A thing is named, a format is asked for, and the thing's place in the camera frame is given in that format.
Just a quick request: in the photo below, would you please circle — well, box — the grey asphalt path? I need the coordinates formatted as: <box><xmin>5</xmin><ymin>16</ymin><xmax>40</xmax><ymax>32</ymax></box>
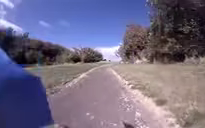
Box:
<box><xmin>46</xmin><ymin>63</ymin><xmax>181</xmax><ymax>128</ymax></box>

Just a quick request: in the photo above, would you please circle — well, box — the dry grass field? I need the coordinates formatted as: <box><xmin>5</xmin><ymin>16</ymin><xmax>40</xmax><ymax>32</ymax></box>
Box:
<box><xmin>110</xmin><ymin>62</ymin><xmax>205</xmax><ymax>128</ymax></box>
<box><xmin>24</xmin><ymin>61</ymin><xmax>111</xmax><ymax>91</ymax></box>

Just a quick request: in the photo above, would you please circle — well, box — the row of trees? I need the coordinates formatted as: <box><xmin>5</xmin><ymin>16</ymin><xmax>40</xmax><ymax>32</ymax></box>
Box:
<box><xmin>116</xmin><ymin>0</ymin><xmax>205</xmax><ymax>65</ymax></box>
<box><xmin>0</xmin><ymin>25</ymin><xmax>106</xmax><ymax>66</ymax></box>

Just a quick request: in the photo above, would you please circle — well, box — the person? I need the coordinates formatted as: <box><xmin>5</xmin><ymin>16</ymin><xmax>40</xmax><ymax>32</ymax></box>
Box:
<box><xmin>0</xmin><ymin>37</ymin><xmax>55</xmax><ymax>128</ymax></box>

